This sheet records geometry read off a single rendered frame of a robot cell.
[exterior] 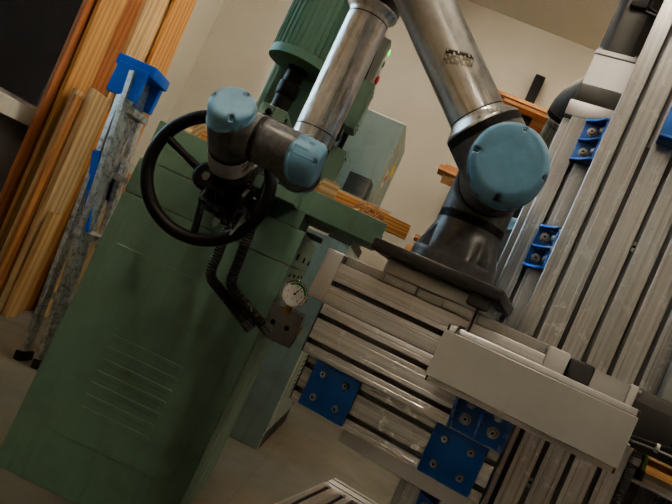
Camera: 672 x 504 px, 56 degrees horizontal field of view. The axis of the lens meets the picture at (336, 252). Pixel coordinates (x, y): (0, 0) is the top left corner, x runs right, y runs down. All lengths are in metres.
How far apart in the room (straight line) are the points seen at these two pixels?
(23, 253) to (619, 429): 2.55
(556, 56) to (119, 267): 3.33
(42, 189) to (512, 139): 2.35
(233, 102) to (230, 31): 3.46
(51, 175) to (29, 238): 0.29
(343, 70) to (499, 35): 3.24
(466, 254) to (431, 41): 0.33
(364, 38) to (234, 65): 3.22
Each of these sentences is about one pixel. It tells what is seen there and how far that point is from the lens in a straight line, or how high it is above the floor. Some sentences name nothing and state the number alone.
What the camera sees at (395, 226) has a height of 0.92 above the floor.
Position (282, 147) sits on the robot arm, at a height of 0.87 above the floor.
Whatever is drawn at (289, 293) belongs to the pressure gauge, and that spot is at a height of 0.66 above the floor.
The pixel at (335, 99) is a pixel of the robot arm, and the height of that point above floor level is 1.01.
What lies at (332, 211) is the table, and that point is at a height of 0.87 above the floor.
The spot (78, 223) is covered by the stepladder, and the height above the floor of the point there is 0.52.
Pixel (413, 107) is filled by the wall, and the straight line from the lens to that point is 4.11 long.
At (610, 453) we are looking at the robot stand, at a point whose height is 0.67.
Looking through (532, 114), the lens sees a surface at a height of 2.00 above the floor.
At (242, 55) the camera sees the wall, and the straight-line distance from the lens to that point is 4.35.
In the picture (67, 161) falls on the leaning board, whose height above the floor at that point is 0.71.
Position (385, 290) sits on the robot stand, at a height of 0.75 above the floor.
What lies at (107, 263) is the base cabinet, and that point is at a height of 0.54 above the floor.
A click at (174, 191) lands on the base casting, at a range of 1.55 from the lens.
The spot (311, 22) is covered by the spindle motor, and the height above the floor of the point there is 1.30.
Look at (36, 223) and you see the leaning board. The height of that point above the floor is 0.41.
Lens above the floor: 0.73
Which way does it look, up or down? 2 degrees up
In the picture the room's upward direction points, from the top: 25 degrees clockwise
